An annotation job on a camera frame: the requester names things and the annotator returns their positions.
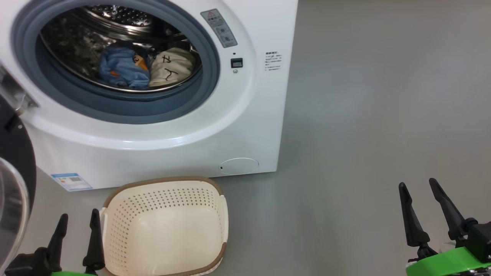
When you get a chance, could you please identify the black round glass washer door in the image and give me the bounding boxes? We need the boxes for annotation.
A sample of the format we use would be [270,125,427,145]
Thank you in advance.
[0,94,37,276]

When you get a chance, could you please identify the blue patterned garment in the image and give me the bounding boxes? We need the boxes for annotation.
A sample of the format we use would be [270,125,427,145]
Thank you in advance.
[99,41,154,90]

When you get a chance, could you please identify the cream perforated laundry basket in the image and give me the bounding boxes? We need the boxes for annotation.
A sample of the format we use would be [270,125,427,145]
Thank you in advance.
[99,176,229,276]

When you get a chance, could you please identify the cream garment with black marks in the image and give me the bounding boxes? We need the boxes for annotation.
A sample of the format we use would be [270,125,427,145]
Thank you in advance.
[148,47,197,88]

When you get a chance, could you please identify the black printed text label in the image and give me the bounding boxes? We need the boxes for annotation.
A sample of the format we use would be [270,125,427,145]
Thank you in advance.
[264,51,283,72]

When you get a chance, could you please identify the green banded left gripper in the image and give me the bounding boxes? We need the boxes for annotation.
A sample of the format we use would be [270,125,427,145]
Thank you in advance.
[4,209,106,276]

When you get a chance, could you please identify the grey warning sticker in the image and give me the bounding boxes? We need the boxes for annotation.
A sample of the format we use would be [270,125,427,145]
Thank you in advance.
[200,8,238,48]

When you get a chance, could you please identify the round white filter cover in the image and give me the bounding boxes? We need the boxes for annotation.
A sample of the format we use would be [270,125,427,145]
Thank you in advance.
[219,158,260,176]

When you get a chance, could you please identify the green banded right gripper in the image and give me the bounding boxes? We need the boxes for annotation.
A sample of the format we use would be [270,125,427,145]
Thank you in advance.
[398,178,491,276]

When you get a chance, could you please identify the metal door hinge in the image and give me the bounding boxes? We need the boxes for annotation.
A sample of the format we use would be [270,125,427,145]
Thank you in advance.
[0,65,39,115]

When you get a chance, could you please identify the stainless steel washing machine drum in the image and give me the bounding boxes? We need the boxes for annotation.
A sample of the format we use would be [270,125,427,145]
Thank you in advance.
[38,5,203,94]

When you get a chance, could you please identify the blue energy label sticker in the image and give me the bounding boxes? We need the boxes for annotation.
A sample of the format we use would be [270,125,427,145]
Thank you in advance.
[51,172,93,192]

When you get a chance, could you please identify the white front-load washing machine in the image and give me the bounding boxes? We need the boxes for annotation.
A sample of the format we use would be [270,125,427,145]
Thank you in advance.
[0,0,299,191]

